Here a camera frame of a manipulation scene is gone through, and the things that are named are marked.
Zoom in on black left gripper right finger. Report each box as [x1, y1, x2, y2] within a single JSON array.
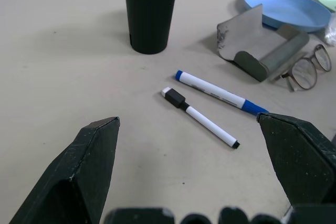
[[256, 112, 336, 206]]

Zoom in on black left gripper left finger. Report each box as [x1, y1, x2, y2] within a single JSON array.
[[7, 116, 121, 224]]

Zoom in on brown framed eyeglasses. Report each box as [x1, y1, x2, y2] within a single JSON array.
[[272, 44, 332, 93]]

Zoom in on blue capped whiteboard marker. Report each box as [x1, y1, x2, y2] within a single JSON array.
[[175, 70, 270, 116]]

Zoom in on grey felt glasses case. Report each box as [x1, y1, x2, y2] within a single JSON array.
[[216, 3, 310, 83]]

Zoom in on light blue plastic plate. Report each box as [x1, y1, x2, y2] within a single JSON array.
[[243, 0, 332, 33]]

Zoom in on black marker with eraser cap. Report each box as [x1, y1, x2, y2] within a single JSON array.
[[160, 87, 241, 149]]

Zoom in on crumpled clear plastic wrap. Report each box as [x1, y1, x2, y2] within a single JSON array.
[[324, 14, 336, 46]]

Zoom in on black plastic cup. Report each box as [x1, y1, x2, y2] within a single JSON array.
[[120, 0, 183, 55]]

